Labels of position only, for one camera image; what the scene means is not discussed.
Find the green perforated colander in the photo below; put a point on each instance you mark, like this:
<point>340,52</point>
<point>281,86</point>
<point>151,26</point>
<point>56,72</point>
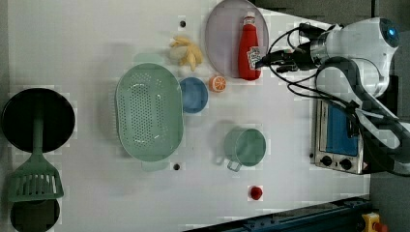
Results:
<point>149,114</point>

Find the blue bowl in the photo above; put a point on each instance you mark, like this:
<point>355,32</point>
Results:
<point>194,94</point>

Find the grey round plate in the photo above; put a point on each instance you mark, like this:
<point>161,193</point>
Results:
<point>223,32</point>

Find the black round pan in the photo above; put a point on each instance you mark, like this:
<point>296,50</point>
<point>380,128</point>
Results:
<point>23,109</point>

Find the plush strawberry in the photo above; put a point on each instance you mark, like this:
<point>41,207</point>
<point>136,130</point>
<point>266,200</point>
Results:
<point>255,193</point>

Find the green cup with handle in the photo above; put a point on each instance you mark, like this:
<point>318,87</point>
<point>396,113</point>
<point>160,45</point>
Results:
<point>244,147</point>

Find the green slotted spatula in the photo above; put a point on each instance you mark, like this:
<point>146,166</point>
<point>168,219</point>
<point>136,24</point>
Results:
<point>36,179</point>

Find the plush peeled banana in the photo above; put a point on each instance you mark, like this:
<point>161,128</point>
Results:
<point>184,51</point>

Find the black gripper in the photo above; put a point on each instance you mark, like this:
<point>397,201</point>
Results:
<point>299,58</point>

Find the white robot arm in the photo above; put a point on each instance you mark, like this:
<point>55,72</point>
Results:
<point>352,70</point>

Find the red plush ketchup bottle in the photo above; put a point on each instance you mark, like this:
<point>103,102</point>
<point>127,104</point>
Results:
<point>249,52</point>

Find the blue metal rail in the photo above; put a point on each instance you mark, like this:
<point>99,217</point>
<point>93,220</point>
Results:
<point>337,216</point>

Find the plush orange slice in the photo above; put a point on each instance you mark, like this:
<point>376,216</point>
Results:
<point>217,84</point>

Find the silver toaster oven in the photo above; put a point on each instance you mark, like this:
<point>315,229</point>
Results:
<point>338,144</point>

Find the yellow emergency stop box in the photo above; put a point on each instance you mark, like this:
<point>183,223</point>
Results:
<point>373,223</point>

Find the dark round pot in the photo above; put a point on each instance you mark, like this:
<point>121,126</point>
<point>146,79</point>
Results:
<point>35,216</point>

